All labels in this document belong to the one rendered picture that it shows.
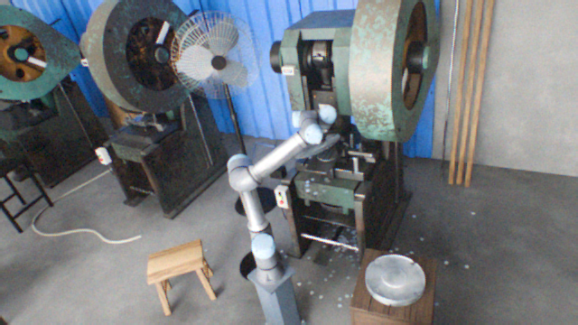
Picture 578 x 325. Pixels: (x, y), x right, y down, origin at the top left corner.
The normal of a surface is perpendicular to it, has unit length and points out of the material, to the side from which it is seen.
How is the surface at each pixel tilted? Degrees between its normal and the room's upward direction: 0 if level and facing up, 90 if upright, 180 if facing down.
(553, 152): 90
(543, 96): 90
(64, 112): 90
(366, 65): 73
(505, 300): 0
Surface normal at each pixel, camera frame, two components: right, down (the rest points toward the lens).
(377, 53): -0.50, 0.19
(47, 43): 0.89, 0.11
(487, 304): -0.17, -0.83
